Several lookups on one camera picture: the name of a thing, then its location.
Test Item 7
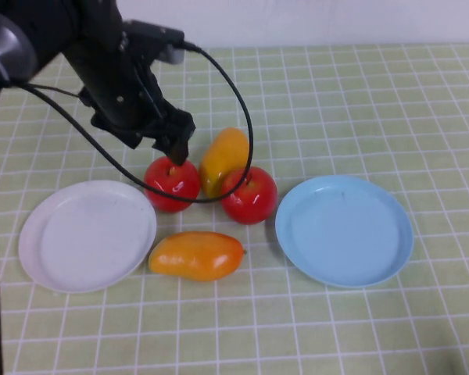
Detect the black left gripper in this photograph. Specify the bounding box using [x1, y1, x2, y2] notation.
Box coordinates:
[80, 66, 196, 166]

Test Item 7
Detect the red apple with orange base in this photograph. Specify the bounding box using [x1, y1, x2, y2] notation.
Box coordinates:
[143, 155, 201, 214]

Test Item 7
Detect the green checked tablecloth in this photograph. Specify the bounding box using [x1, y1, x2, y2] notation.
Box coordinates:
[0, 43, 469, 375]

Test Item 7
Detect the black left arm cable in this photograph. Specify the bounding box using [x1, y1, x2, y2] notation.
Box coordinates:
[0, 41, 255, 375]

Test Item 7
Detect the orange mango with stem tip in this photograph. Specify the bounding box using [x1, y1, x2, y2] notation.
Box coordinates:
[148, 230, 246, 283]

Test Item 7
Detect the light blue round plate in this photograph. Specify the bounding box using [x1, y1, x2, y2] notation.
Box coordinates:
[274, 174, 414, 289]

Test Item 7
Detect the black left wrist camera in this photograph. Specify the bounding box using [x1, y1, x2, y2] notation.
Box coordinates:
[123, 19, 187, 66]

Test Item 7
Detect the white round plate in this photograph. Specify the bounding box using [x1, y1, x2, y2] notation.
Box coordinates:
[17, 179, 158, 294]

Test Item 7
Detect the red apple with short stem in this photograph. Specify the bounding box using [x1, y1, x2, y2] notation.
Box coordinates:
[220, 166, 278, 226]

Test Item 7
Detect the yellow orange mango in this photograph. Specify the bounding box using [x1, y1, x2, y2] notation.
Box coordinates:
[198, 127, 251, 199]

